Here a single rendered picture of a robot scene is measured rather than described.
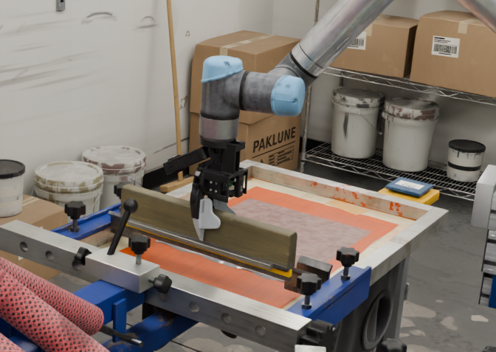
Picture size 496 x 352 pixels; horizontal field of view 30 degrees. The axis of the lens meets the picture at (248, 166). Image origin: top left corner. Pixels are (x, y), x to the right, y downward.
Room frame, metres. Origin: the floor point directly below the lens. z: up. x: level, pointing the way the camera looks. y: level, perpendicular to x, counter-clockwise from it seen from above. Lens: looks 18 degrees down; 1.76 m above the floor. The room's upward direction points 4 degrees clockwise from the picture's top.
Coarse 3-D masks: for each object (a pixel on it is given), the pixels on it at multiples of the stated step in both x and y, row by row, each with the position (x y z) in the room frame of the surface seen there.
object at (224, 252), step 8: (128, 224) 1.79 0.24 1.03; (136, 224) 1.78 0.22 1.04; (144, 224) 1.77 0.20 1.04; (152, 232) 1.76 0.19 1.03; (160, 232) 1.74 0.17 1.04; (168, 232) 1.74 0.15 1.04; (176, 240) 1.72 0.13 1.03; (184, 240) 1.71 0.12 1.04; (192, 240) 1.71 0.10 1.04; (208, 248) 1.68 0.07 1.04; (216, 248) 1.68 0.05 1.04; (224, 248) 1.68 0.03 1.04; (232, 256) 1.66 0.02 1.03; (240, 256) 1.65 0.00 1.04; (248, 256) 1.65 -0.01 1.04; (256, 264) 1.63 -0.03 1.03; (264, 264) 1.62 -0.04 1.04; (272, 264) 1.62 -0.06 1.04
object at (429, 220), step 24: (264, 168) 2.36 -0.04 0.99; (312, 192) 2.28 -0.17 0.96; (336, 192) 2.25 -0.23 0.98; (360, 192) 2.22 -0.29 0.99; (408, 216) 2.14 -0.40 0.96; (432, 216) 2.08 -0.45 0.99; (96, 240) 1.83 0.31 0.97; (408, 240) 1.92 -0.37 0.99; (360, 264) 1.76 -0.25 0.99; (384, 264) 1.80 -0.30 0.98
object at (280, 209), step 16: (256, 192) 2.26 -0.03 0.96; (272, 192) 2.27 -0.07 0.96; (240, 208) 2.13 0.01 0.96; (256, 208) 2.14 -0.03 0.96; (272, 208) 2.15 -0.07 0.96; (288, 208) 2.16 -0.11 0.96; (304, 208) 2.17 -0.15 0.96; (272, 224) 2.04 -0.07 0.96; (288, 224) 2.05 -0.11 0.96; (144, 256) 1.80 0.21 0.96; (160, 256) 1.81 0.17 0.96; (176, 256) 1.82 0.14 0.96; (192, 256) 1.82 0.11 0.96; (176, 272) 1.73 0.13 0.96; (192, 272) 1.74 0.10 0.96
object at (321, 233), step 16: (320, 208) 2.17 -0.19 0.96; (336, 208) 2.18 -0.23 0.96; (304, 224) 2.05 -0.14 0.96; (320, 224) 2.06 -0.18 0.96; (336, 224) 2.07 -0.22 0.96; (352, 224) 2.08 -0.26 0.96; (368, 224) 2.09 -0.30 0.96; (384, 224) 2.09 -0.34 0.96; (304, 240) 1.96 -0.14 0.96; (320, 240) 1.96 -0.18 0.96; (336, 240) 1.97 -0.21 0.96; (352, 240) 1.98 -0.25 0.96; (368, 240) 1.99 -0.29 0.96; (320, 256) 1.87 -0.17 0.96; (208, 272) 1.75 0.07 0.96; (224, 272) 1.75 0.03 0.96; (240, 272) 1.76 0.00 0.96; (224, 288) 1.68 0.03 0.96; (240, 288) 1.68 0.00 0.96; (256, 288) 1.69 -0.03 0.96; (272, 288) 1.69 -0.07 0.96; (272, 304) 1.62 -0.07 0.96
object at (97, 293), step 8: (88, 288) 1.46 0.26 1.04; (96, 288) 1.46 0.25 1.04; (104, 288) 1.46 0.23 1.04; (112, 288) 1.47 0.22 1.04; (120, 288) 1.47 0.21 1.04; (80, 296) 1.43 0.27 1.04; (88, 296) 1.43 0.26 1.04; (96, 296) 1.43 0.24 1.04; (104, 296) 1.43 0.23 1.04; (112, 296) 1.44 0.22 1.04; (120, 296) 1.46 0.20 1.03; (128, 296) 1.48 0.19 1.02; (136, 296) 1.49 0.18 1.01; (144, 296) 1.51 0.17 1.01; (96, 304) 1.40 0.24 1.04; (104, 304) 1.42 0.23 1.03; (112, 304) 1.44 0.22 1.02; (128, 304) 1.48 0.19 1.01; (136, 304) 1.49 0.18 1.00; (104, 312) 1.42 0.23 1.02; (112, 312) 1.44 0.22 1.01; (104, 320) 1.42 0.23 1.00
